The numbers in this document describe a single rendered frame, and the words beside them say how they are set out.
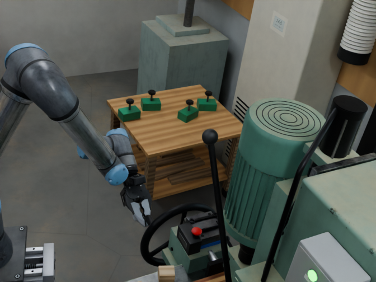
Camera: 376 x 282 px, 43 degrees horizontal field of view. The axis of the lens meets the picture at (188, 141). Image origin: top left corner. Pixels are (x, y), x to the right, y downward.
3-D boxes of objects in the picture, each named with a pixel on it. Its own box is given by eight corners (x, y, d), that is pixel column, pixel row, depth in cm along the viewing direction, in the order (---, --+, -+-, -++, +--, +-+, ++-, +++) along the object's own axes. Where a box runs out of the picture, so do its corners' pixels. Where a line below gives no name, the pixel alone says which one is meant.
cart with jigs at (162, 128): (189, 148, 341) (202, 69, 304) (234, 198, 303) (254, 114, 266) (103, 169, 311) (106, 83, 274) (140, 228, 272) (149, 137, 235)
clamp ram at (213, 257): (220, 258, 143) (224, 238, 138) (232, 277, 138) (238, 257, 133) (193, 267, 139) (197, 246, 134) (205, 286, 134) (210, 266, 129)
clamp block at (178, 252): (207, 235, 155) (211, 216, 150) (228, 267, 145) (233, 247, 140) (166, 247, 149) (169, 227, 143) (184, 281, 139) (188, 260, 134)
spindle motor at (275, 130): (267, 193, 126) (296, 91, 108) (308, 240, 113) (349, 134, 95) (208, 208, 118) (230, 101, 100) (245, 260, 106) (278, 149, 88)
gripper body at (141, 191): (143, 204, 169) (134, 173, 173) (150, 196, 162) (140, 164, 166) (123, 208, 166) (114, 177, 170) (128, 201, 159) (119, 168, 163)
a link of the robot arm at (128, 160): (136, 153, 167) (114, 157, 164) (140, 164, 166) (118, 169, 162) (131, 161, 173) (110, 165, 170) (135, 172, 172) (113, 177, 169)
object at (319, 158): (326, 164, 96) (353, 90, 86) (353, 188, 90) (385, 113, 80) (295, 171, 92) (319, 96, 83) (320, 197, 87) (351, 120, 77)
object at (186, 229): (209, 219, 148) (212, 206, 145) (226, 244, 141) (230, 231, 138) (171, 229, 143) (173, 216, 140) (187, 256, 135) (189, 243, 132)
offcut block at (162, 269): (172, 272, 137) (174, 265, 136) (174, 282, 134) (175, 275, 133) (157, 272, 137) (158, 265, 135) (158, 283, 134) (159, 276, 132)
